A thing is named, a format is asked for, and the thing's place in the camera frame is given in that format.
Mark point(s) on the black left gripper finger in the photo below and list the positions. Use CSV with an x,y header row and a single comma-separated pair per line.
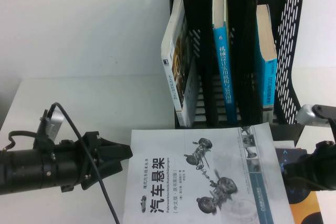
x,y
110,169
118,151

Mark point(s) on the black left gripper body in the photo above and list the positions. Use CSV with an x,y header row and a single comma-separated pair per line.
x,y
71,161

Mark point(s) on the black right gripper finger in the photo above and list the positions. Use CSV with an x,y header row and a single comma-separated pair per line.
x,y
299,171

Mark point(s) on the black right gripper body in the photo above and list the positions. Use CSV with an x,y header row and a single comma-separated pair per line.
x,y
325,169

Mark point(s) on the dark mobile robot ROS book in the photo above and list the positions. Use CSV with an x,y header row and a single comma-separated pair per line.
x,y
304,208

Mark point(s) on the white car suspension book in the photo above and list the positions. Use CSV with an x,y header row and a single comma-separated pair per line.
x,y
183,176

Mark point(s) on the thick blue-spined paperback book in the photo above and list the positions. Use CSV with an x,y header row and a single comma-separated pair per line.
x,y
267,77

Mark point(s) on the white-spined book with brown cover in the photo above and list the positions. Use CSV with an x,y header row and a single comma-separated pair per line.
x,y
172,58

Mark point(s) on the black perforated book stand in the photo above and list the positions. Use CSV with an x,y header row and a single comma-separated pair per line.
x,y
288,51

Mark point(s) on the tall blue-spined hardcover book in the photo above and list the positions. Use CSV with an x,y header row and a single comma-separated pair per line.
x,y
223,64

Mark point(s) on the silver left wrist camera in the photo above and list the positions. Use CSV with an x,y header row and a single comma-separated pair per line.
x,y
53,123

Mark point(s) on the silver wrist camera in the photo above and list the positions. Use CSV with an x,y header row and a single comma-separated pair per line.
x,y
309,117
53,123

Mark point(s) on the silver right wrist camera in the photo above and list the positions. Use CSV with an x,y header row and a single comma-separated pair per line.
x,y
309,117

